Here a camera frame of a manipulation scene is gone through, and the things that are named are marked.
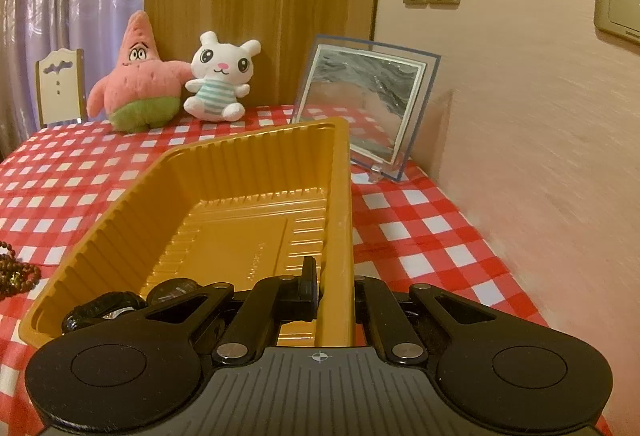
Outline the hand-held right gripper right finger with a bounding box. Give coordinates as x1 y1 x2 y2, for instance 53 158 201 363
353 274 498 364

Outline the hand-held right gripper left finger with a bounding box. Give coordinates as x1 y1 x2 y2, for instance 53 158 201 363
132 256 322 365

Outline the yellow plastic tray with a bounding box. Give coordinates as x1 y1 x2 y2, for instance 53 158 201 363
19 117 357 349

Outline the black wrist watch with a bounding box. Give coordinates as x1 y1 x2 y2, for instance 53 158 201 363
61 277 201 333

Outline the dark bead bracelets pile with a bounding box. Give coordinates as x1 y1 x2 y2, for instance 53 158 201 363
0 241 42 301

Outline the red checkered tablecloth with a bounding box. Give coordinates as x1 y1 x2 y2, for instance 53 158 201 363
0 104 613 436

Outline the white rabbit plush toy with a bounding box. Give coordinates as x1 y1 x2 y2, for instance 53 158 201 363
183 30 262 121

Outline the pink starfish plush toy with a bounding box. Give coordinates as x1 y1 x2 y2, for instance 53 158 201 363
87 10 193 134

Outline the white wooden chair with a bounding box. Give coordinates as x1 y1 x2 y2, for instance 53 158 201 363
34 48 88 129

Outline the glass picture frame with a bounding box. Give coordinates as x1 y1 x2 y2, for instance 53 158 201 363
290 34 442 184

